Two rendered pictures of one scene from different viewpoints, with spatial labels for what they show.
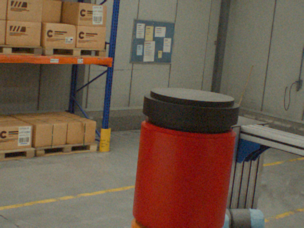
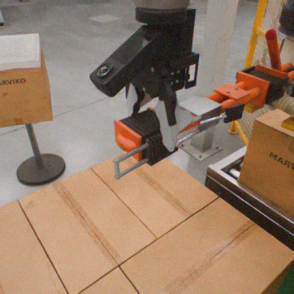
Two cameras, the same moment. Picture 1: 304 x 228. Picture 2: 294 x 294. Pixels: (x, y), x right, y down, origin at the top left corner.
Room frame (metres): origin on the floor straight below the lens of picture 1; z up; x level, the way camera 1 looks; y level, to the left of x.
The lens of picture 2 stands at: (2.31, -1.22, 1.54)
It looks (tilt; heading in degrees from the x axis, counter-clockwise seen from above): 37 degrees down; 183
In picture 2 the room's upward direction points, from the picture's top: straight up
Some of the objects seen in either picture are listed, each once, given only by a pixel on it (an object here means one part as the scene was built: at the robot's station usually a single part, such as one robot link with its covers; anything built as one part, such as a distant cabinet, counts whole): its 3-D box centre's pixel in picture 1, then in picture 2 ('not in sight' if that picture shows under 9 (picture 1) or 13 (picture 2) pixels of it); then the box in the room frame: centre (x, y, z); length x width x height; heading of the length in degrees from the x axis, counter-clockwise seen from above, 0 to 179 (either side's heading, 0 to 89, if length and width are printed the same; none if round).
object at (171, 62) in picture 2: not in sight; (163, 52); (1.89, -1.21, 1.41); 0.09 x 0.08 x 0.12; 131
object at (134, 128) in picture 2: not in sight; (144, 132); (1.89, -1.24, 1.27); 0.08 x 0.07 x 0.05; 131
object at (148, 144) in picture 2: not in sight; (188, 135); (1.90, -1.16, 1.27); 0.31 x 0.03 x 0.05; 134
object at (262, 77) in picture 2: not in sight; (260, 84); (1.67, -0.97, 1.27); 0.10 x 0.08 x 0.06; 41
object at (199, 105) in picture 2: not in sight; (197, 113); (1.81, -1.14, 1.26); 0.07 x 0.07 x 0.04; 41
